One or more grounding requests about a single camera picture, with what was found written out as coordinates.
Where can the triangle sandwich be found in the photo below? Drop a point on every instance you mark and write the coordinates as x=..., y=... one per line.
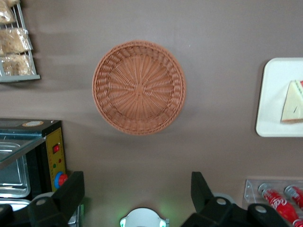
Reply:
x=292, y=104

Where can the steel pan in warmer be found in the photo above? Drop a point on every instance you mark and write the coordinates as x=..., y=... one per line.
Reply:
x=14, y=175

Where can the round brown wicker basket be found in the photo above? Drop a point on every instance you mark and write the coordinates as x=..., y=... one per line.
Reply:
x=139, y=87

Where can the wrapped bread package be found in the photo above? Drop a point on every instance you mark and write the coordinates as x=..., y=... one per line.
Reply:
x=14, y=41
x=6, y=13
x=17, y=65

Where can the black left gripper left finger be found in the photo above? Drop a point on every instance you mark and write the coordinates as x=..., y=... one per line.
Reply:
x=64, y=201

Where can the black yellow food warmer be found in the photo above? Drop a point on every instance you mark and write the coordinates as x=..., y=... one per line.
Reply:
x=55, y=142

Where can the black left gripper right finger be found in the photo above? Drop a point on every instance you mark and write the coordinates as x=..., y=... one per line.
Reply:
x=208, y=208

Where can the white plastic tray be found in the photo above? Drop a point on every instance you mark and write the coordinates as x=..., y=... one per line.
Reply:
x=272, y=94

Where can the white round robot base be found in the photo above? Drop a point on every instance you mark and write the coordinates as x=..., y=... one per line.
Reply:
x=143, y=218

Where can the clear acrylic bottle holder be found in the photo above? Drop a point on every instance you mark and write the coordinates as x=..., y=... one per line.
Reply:
x=251, y=191

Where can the red cola bottle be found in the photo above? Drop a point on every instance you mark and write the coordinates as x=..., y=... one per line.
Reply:
x=280, y=203
x=298, y=223
x=297, y=195

